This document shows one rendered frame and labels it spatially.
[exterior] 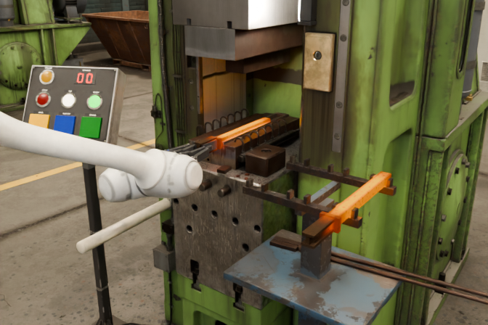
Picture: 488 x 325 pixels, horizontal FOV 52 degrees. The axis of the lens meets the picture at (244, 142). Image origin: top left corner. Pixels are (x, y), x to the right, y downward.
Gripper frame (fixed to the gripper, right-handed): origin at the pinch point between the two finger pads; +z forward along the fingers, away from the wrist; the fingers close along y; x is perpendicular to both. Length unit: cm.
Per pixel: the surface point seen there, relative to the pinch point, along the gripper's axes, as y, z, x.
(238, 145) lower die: 7.2, 7.4, -0.4
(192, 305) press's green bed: -9, 0, -65
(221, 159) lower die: 1.6, 5.2, -5.8
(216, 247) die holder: 3.5, -0.8, -35.6
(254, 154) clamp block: 14.2, 6.3, -1.7
